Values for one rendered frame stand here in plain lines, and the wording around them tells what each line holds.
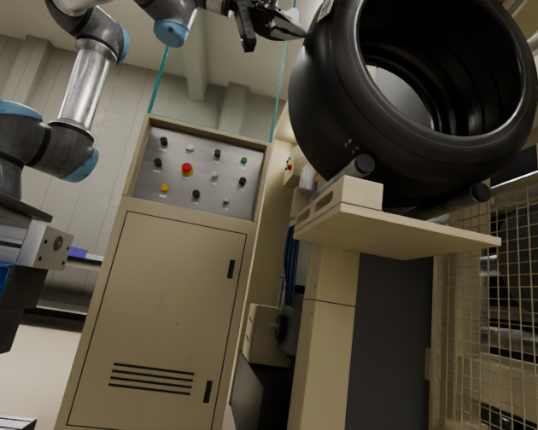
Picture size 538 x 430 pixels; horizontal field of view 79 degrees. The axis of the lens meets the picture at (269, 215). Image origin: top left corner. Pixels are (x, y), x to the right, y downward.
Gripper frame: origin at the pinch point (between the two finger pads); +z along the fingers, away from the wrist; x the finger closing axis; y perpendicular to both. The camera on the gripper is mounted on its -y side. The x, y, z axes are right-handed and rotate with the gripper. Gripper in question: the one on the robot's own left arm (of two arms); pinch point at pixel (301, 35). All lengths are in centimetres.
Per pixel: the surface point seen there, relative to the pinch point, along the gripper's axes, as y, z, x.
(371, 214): -43.4, 23.2, -7.7
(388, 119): -24.0, 21.3, -12.0
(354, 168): -34.4, 18.3, -6.9
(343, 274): -50, 35, 29
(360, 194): -39.9, 20.2, -7.8
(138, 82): 200, -191, 382
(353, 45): -10.4, 10.3, -12.6
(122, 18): 224, -203, 293
